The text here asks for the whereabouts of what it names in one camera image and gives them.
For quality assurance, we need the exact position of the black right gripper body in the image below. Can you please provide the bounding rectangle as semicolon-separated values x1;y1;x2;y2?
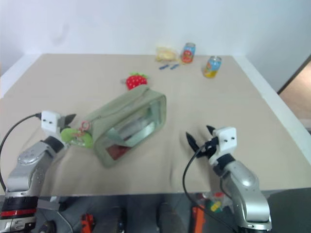
198;136;220;159

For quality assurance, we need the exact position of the green transparent pouch bag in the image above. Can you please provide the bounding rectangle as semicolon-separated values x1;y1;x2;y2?
84;85;168;168

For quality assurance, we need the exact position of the green round plush charm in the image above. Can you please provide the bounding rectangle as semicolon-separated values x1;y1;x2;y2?
60;128;93;149

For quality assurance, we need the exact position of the beige table cloth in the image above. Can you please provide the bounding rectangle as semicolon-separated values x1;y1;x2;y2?
0;53;311;197

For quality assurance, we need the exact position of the bag of colourful items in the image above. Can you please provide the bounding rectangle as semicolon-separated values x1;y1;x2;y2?
201;191;231;214

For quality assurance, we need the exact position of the yellow and blue drink can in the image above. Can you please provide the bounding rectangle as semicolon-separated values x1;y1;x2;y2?
203;56;222;79

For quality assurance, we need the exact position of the orange and black tool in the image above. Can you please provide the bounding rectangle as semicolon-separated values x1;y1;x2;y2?
80;213;96;233
191;206;207;233

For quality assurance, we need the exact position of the red and blue drink can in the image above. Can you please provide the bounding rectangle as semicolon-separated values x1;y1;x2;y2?
181;43;196;65

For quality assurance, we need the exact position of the yellow snack bag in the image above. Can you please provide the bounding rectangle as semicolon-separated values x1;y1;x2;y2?
155;46;181;63

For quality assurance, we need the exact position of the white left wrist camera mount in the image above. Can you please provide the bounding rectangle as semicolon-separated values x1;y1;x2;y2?
40;110;62;139

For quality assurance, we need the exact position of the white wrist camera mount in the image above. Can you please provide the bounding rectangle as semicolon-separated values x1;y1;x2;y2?
208;126;238;168
40;110;62;139

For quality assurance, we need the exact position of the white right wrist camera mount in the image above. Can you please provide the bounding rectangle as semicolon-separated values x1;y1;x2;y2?
208;126;238;168

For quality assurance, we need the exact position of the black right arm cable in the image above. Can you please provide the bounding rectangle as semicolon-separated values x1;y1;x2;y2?
182;142;240;233

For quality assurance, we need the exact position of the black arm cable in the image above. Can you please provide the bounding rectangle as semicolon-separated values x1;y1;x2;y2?
182;142;240;233
0;113;42;195

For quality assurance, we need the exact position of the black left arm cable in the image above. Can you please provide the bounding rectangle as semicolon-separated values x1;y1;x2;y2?
0;113;42;195

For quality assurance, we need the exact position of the red strawberry plush keychain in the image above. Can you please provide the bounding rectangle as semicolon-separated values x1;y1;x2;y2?
120;71;149;91

